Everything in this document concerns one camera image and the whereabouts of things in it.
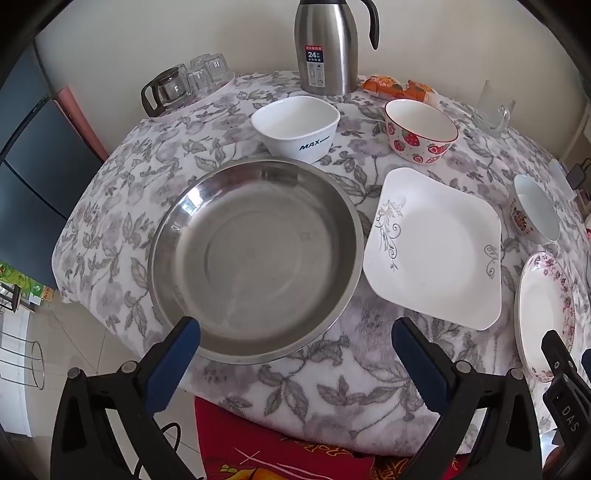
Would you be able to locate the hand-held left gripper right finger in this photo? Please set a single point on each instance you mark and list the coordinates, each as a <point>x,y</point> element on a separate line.
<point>420,369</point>

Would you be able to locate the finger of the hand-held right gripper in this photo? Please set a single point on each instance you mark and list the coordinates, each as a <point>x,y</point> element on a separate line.
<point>559,360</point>
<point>587,360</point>

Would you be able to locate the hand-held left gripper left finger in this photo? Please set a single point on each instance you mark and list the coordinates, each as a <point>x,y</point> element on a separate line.
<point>173,364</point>

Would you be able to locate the floral round plate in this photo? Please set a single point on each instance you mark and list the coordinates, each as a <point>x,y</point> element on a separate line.
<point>540,309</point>

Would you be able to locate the stainless steel basin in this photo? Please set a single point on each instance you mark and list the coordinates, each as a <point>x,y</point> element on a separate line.
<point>258,258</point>

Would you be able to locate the small floral bowl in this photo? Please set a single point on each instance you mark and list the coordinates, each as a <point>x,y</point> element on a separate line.
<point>538,207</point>

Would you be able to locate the strawberry print bowl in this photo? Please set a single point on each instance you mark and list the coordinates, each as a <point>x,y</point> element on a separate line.
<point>415,143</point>

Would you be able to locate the red printed cloth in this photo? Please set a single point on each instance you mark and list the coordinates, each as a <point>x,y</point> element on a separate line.
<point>240,452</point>

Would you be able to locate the white square plate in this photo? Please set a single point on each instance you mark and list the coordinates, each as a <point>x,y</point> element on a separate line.
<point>438,249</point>

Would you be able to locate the black stand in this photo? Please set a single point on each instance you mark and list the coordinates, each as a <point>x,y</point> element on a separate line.
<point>14,297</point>

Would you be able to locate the green boxes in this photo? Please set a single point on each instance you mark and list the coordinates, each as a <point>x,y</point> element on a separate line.
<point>18,277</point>

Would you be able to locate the floral grey tablecloth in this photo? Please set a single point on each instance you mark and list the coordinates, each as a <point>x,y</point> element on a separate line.
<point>138,184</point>

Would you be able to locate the dark grey fridge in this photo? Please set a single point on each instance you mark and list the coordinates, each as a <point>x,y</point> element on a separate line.
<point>32,161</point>

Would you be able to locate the pink board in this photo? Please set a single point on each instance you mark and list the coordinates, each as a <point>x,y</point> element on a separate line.
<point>78,124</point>

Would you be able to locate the clear glass mug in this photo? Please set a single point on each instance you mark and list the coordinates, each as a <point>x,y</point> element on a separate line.
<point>489,110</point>

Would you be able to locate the white square bowl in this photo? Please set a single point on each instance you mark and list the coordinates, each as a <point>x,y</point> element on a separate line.
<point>295,124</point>

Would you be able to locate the glass teapot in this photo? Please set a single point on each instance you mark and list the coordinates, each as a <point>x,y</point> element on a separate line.
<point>168,90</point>

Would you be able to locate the pale plastic tray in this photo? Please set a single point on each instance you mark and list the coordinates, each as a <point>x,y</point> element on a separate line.
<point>217,92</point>

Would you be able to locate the orange snack packet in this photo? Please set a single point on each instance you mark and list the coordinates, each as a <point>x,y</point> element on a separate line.
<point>420,92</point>
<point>381,87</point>

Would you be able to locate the small drinking glass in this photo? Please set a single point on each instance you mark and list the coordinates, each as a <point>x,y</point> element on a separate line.
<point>198,61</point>
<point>217,69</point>
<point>199,79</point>

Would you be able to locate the stainless steel thermos jug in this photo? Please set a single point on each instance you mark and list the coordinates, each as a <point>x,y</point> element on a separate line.
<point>325,46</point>

